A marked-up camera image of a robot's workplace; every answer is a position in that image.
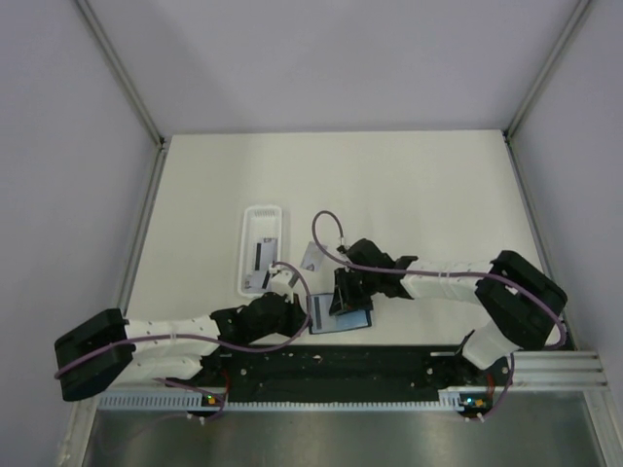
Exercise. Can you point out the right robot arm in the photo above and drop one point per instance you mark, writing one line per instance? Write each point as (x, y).
(523, 304)

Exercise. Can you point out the diamond print silver card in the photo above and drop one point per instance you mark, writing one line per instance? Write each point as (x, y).
(312, 258)

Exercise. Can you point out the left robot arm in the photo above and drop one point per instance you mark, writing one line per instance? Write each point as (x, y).
(109, 349)

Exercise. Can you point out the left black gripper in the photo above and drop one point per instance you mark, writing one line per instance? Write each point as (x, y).
(297, 317)

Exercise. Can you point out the cards in basket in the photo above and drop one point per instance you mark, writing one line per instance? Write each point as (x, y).
(266, 249)
(257, 280)

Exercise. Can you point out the silver card black stripe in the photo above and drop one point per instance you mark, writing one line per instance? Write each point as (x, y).
(322, 322)

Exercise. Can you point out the right aluminium frame post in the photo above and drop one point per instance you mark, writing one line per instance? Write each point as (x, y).
(578, 16)

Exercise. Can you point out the aluminium frame post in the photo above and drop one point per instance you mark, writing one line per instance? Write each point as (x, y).
(117, 69)
(578, 16)

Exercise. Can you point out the blue card holder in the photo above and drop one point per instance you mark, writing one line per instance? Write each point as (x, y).
(355, 320)

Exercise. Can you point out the white plastic basket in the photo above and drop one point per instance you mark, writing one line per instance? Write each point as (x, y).
(258, 221)

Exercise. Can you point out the upper cards in basket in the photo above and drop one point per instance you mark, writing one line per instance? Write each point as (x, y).
(266, 249)

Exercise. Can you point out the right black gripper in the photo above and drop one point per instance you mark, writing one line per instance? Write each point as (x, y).
(345, 300)

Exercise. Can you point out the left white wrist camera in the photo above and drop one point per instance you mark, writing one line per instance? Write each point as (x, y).
(283, 280)

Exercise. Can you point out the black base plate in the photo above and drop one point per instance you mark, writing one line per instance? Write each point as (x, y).
(345, 373)

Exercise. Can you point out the lower cards in basket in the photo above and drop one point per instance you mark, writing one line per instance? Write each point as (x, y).
(257, 280)

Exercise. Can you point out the left aluminium frame post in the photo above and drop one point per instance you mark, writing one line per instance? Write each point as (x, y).
(117, 69)

